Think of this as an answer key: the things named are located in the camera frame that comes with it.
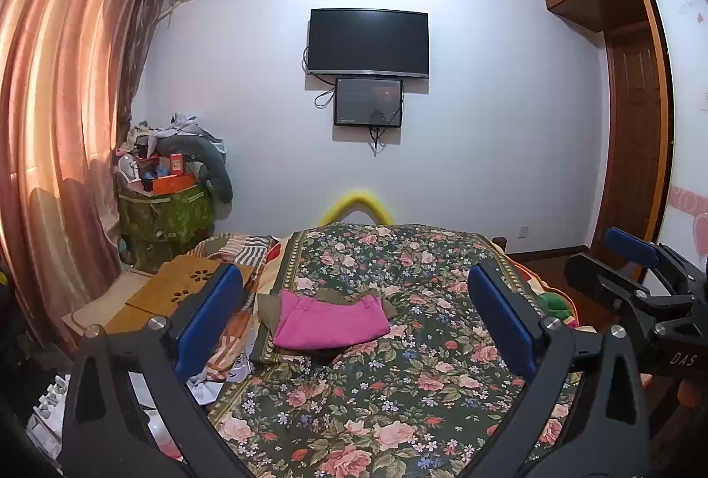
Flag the floral bed cover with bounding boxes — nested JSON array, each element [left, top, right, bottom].
[[206, 223, 582, 478]]

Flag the grey neck pillow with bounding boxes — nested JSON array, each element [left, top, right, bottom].
[[148, 135, 233, 204]]

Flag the pink pants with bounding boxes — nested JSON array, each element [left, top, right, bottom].
[[272, 289, 392, 352]]

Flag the olive green garment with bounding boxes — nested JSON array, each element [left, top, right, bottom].
[[254, 286, 399, 338]]

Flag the pink striped curtain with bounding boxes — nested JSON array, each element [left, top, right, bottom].
[[1, 0, 165, 345]]

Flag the wall mounted black television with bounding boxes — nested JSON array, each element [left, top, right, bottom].
[[305, 8, 430, 79]]

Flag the striped cloth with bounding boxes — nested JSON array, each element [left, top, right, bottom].
[[189, 232, 282, 382]]

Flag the green storage bag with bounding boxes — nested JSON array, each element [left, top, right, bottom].
[[118, 184, 215, 273]]

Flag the wooden door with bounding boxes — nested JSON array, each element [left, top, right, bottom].
[[592, 25, 660, 268]]

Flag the small black wall monitor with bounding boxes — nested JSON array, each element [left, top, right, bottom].
[[334, 77, 403, 128]]

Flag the orange box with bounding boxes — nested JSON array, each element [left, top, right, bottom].
[[152, 173, 197, 195]]

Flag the yellow foam bed rail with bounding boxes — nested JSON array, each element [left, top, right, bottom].
[[318, 190, 394, 226]]

